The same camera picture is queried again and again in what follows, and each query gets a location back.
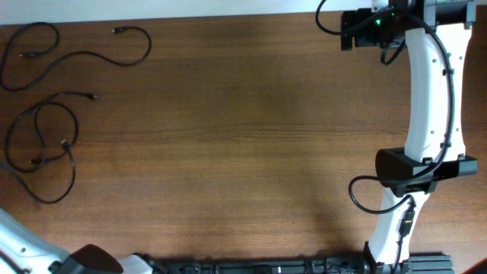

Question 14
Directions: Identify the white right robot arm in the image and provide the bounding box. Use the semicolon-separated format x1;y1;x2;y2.
326;1;478;273

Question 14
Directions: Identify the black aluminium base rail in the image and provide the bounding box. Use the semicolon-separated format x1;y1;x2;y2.
136;253;454;274

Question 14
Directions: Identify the black USB cable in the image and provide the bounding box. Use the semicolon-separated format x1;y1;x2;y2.
0;139;76;205
4;91;99;174
0;21;152;92

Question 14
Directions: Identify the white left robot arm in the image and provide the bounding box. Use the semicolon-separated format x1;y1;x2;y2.
1;210;169;274

